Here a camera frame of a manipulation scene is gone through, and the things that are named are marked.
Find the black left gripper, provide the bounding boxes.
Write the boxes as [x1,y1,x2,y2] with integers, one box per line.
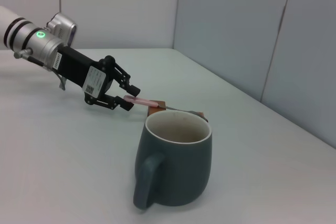
[54,47,140,111]

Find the pink handled metal spoon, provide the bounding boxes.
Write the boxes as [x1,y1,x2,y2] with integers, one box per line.
[123,94,203,116]

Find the dark grey ceramic cup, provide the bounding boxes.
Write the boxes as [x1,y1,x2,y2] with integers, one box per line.
[133,110,213,210]

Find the dark brown wooden block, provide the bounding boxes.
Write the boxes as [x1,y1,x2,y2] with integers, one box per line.
[147,100,166,117]

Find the light wooden block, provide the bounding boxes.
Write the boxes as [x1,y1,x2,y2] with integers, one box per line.
[196,111,209,123]

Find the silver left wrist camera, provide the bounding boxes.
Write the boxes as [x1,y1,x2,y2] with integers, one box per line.
[46,13,78,46]

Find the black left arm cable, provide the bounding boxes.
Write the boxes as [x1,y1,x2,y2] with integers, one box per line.
[13,48,53,71]

